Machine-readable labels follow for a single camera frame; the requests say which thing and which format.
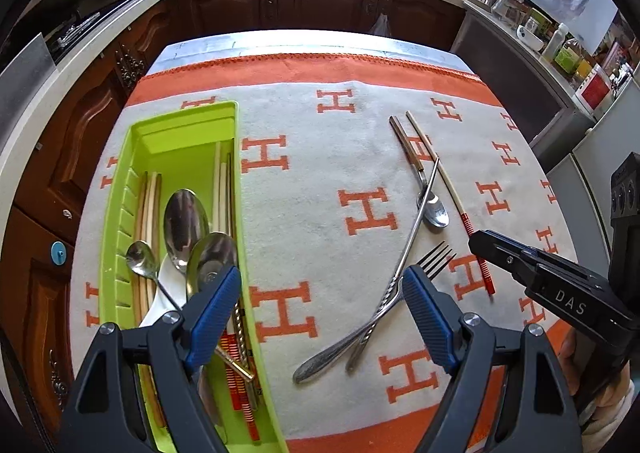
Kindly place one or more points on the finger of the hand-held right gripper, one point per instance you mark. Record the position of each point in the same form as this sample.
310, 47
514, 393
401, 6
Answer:
500, 255

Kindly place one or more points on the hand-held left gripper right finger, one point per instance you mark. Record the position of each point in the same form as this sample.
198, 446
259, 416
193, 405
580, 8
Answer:
425, 313

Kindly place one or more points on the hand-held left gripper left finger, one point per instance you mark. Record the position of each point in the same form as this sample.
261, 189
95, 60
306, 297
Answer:
215, 313

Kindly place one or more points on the white ceramic spoon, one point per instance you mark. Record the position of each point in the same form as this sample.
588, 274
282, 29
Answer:
170, 283

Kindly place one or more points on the large metal spoon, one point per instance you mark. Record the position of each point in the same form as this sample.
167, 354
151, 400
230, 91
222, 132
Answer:
215, 258
185, 223

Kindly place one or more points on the pale chopstick red striped end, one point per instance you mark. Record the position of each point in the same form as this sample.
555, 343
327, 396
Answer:
232, 383
250, 413
450, 183

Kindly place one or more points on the silver metal chopstick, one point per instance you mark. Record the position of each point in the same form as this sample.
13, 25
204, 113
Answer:
230, 193

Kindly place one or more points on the plain wooden chopstick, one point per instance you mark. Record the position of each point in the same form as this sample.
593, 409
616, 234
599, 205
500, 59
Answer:
141, 213

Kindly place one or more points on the wooden chopstick red printed end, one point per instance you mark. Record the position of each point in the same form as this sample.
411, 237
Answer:
154, 203

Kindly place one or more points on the green plastic utensil tray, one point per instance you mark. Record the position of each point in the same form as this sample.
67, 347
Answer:
175, 153

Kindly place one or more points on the person's right hand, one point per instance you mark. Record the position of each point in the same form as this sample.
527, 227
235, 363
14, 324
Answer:
569, 353

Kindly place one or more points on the white refrigerator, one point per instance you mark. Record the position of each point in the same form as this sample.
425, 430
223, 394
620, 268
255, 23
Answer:
595, 143

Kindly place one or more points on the red packet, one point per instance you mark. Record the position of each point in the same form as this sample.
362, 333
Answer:
595, 88

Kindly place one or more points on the grey and orange lettered blanket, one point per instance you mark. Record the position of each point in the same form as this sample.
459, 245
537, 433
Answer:
325, 143

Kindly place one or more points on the green label bottle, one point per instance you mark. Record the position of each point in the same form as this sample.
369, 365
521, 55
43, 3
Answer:
567, 58

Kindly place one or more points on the white round jar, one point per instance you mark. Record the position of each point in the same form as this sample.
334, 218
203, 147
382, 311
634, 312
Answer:
530, 38

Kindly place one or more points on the white plastic bottle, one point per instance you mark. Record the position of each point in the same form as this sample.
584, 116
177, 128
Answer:
555, 40

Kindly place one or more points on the glass pitcher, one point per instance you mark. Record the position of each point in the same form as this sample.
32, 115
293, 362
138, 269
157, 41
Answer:
507, 3

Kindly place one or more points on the hanging white plastic bag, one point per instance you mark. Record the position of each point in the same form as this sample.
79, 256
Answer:
381, 27

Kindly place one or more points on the steel splash panel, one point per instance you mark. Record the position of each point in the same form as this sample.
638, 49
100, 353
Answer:
25, 83

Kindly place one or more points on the brown wooden kitchen cabinets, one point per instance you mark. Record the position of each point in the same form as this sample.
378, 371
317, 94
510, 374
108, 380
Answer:
235, 3

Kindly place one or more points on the blue round wall hook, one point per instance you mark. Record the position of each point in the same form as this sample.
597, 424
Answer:
57, 253

